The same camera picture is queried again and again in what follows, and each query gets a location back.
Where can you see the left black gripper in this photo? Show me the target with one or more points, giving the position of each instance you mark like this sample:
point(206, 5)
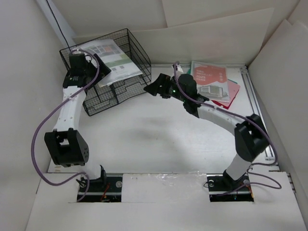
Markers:
point(103, 70)

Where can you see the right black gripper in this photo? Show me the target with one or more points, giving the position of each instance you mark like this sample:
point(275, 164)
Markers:
point(154, 88)

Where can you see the clear sleeve map brochure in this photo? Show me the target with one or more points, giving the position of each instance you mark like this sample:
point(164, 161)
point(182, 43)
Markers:
point(121, 66)

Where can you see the clear sleeve orange 2025 brochure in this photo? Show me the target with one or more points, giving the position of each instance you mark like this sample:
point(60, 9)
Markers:
point(211, 80)

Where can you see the pink paper folder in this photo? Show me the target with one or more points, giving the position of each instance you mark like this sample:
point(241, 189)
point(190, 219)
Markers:
point(233, 91)

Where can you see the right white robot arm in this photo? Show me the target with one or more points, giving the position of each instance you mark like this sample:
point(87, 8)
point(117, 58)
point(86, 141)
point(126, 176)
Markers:
point(249, 132)

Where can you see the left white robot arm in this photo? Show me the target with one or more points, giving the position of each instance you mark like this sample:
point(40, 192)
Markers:
point(65, 144)

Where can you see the red plastic folder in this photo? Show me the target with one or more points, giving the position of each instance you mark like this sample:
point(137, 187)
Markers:
point(225, 105)

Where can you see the black wire mesh organizer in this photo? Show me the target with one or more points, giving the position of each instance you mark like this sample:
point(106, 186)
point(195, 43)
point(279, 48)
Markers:
point(98, 98)

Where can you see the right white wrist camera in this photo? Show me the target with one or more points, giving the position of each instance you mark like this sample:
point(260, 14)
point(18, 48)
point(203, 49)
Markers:
point(177, 69)

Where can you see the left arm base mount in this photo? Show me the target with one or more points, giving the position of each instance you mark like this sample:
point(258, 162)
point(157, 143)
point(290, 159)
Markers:
point(107, 188)

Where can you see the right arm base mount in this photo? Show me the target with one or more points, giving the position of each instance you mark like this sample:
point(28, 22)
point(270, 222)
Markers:
point(222, 188)

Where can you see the aluminium rail right side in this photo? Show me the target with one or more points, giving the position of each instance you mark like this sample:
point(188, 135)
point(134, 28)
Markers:
point(252, 98)

